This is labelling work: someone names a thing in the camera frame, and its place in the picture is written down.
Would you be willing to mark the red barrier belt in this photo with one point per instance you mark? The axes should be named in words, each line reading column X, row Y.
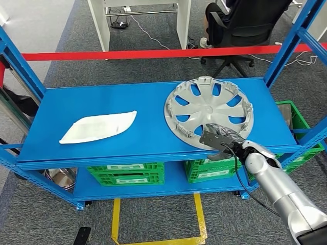
column 1, row 75
column 128, row 54

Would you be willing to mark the black office chair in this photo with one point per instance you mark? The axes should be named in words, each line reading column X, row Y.
column 253, row 20

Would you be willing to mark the blue metal shelf rack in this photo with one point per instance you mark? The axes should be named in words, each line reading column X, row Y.
column 143, row 135

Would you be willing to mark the yellow floor tape outline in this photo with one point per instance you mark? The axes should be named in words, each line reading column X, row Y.
column 200, row 216

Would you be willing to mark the chrome stanchion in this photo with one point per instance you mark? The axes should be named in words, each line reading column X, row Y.
column 15, row 116
column 63, row 179

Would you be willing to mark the white cabinet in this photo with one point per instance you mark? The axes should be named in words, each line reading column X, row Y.
column 320, row 20

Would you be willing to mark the white desk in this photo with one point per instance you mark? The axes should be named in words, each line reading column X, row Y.
column 100, row 23

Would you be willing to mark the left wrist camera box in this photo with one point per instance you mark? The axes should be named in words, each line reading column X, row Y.
column 82, row 236

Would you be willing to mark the brown cardboard sheet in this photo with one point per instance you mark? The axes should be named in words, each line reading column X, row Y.
column 285, row 115

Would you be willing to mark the person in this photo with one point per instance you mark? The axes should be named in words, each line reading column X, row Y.
column 23, row 103
column 211, row 20

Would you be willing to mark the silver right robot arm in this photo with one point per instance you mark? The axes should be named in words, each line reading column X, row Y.
column 281, row 189

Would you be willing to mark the grey plastic wheel hubcap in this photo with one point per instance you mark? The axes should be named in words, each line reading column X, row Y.
column 209, row 108

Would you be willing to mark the black device under desk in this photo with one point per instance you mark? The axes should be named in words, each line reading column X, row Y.
column 119, row 24

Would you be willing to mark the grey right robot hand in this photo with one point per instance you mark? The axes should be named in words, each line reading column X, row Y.
column 224, row 130

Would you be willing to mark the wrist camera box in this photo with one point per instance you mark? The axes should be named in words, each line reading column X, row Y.
column 214, row 140
column 82, row 236

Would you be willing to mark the white plastic car trim part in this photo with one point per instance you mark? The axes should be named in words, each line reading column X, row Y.
column 98, row 128

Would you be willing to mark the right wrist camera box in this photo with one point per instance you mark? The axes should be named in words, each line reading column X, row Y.
column 214, row 140

